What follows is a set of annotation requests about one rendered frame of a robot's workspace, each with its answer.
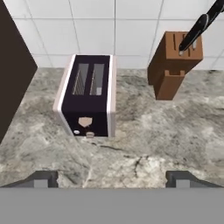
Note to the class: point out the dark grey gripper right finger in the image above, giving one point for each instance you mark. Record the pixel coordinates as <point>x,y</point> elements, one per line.
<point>178,176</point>

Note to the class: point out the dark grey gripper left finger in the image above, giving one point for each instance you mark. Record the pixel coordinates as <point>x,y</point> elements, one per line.
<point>46,176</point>

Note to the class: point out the dark brown cabinet side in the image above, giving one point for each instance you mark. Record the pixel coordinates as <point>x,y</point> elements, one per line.
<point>13,67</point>

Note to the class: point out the black and white toaster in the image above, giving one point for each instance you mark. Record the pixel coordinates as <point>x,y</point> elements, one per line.
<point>87,96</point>

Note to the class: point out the brown wooden knife block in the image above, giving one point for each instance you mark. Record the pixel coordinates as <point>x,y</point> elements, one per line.
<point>172,67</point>

